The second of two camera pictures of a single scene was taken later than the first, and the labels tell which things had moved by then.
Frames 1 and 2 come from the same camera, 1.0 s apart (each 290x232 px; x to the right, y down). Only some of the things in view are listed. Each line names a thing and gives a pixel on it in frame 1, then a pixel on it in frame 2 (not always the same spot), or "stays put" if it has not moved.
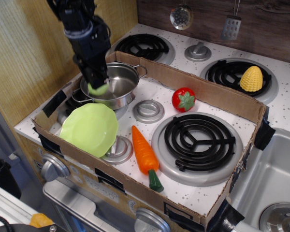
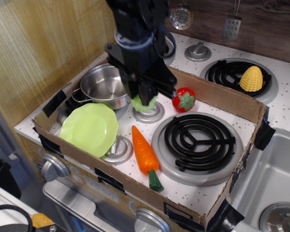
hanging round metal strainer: [181, 16] stays put
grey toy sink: [271, 176] stays put
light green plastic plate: [91, 127] stays put
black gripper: [91, 42] to [143, 71]
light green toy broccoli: [99, 91] to [138, 105]
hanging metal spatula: [231, 25] stays put
